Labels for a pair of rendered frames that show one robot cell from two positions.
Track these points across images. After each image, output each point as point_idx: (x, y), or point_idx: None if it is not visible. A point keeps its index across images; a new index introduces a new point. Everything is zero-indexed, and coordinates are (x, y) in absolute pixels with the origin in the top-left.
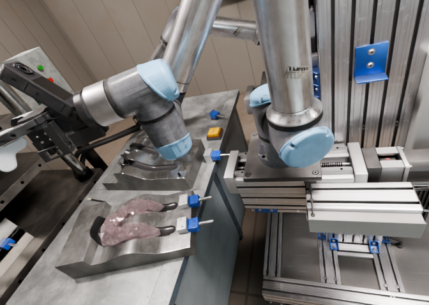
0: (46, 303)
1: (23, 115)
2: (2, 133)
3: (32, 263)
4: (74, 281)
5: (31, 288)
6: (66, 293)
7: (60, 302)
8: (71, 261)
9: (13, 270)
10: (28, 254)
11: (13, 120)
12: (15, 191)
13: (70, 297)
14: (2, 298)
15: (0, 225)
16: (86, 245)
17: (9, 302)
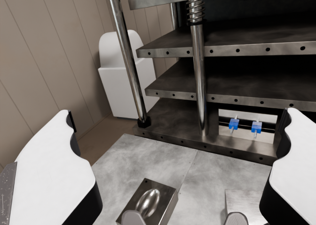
0: (205, 186)
1: (306, 148)
2: (40, 192)
3: (246, 155)
4: (223, 208)
5: (220, 167)
6: (211, 203)
7: (204, 200)
8: (229, 207)
9: (238, 143)
10: (253, 148)
11: (284, 115)
12: (309, 108)
13: (207, 210)
14: (217, 146)
15: (268, 116)
16: (250, 222)
17: (210, 155)
